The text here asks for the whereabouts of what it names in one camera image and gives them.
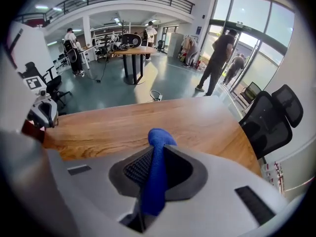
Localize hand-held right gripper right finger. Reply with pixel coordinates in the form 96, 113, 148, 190
153, 144, 289, 237

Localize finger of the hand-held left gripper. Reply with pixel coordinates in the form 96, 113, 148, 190
27, 99, 59, 129

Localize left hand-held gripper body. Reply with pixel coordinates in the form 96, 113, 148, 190
23, 75, 51, 103

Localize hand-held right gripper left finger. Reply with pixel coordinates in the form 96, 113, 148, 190
46, 145, 156, 237

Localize blue cloth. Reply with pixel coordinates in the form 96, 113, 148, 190
140, 128, 178, 217

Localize small black office chair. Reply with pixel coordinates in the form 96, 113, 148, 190
45, 65, 74, 106

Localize row of clear bottles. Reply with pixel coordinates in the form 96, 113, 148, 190
261, 160, 286, 195

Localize black mesh office chair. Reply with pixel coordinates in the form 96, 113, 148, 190
238, 84, 304, 160

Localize round wooden table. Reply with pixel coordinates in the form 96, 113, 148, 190
112, 45, 158, 85

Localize black oval device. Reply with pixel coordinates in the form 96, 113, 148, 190
120, 33, 143, 50

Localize grey metal locker cabinet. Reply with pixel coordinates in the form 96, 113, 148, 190
167, 32, 185, 58

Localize glass entrance doors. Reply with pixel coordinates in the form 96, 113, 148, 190
209, 0, 296, 93

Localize white power strip with cable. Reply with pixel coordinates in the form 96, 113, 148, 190
149, 89, 162, 102

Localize metal frame chair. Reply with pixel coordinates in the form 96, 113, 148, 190
233, 81, 262, 110

